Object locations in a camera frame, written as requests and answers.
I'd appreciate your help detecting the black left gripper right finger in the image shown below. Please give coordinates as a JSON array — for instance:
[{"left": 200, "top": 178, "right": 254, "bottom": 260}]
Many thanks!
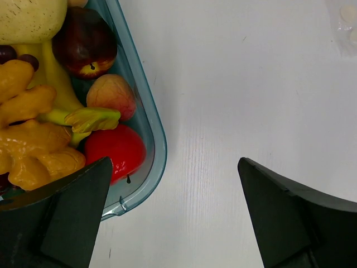
[{"left": 238, "top": 157, "right": 356, "bottom": 267}]

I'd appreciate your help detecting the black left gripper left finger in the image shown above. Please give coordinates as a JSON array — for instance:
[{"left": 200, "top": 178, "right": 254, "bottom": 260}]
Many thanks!
[{"left": 1, "top": 157, "right": 112, "bottom": 267}]

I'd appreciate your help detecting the yellow ginger root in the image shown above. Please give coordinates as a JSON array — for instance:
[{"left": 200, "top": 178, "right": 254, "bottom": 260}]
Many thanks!
[{"left": 1, "top": 60, "right": 85, "bottom": 191}]

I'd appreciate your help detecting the dark red grape bunch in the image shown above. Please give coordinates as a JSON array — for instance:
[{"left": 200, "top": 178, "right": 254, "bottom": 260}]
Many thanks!
[{"left": 0, "top": 45, "right": 40, "bottom": 71}]

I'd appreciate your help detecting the pale yellow pear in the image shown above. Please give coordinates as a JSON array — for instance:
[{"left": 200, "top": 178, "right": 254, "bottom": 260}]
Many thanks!
[{"left": 1, "top": 0, "right": 67, "bottom": 45}]

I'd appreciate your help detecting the clear dotted zip bag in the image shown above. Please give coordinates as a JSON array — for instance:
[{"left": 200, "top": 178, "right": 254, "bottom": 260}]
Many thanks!
[{"left": 334, "top": 1, "right": 356, "bottom": 58}]

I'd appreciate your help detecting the bright red apple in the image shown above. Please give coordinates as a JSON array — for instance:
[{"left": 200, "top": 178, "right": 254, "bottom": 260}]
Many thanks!
[{"left": 84, "top": 125, "right": 147, "bottom": 185}]

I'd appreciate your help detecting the yellow banana bunch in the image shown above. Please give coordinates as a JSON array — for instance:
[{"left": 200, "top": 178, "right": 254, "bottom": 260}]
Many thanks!
[{"left": 12, "top": 40, "right": 120, "bottom": 148}]

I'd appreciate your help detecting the teal plastic fruit basket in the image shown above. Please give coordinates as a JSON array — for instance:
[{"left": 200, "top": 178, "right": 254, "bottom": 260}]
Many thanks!
[{"left": 86, "top": 1, "right": 167, "bottom": 221}]

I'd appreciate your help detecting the peach coloured fruit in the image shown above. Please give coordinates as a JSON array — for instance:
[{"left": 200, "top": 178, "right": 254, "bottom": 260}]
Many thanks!
[{"left": 86, "top": 74, "right": 137, "bottom": 121}]

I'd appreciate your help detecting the dark red apple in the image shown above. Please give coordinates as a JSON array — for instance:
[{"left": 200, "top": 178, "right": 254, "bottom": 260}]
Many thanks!
[{"left": 52, "top": 7, "right": 117, "bottom": 80}]

